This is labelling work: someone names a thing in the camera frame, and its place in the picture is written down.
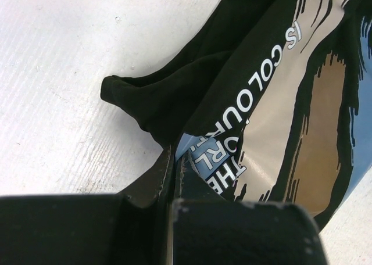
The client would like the black t shirt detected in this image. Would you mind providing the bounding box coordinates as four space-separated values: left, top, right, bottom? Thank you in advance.
101 0 371 228

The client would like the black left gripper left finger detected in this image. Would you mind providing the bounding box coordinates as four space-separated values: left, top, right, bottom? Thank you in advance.
1 148 174 264

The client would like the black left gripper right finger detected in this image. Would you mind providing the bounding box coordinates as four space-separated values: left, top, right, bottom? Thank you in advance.
168 155 323 264

